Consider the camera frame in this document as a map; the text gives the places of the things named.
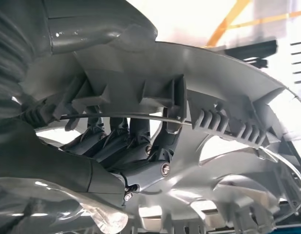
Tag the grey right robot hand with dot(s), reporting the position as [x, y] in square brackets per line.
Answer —
[43, 155]

